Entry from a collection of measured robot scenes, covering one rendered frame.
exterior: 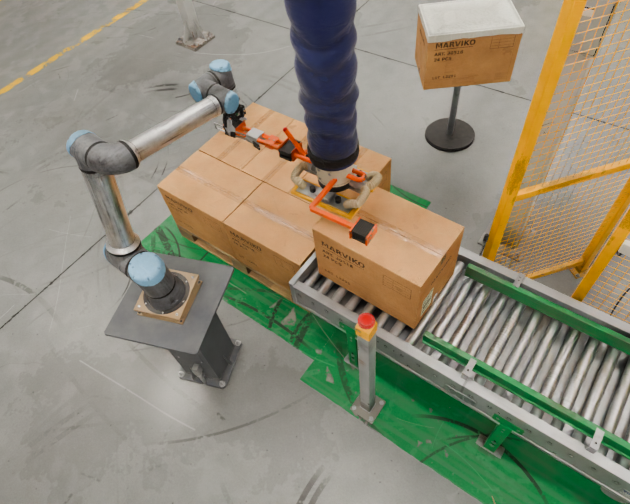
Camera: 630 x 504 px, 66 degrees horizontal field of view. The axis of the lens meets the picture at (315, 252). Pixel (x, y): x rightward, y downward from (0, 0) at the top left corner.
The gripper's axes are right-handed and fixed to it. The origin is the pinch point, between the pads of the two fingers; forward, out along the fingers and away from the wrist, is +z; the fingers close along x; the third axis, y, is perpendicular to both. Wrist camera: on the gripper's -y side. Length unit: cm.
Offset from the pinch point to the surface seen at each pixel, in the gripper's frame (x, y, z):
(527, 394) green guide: -26, 173, 60
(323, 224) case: -13, 60, 26
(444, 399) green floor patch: -24, 141, 121
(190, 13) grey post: 192, -250, 91
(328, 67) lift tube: -8, 67, -58
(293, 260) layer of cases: -17, 39, 66
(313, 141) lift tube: -9, 57, -22
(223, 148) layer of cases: 34, -59, 66
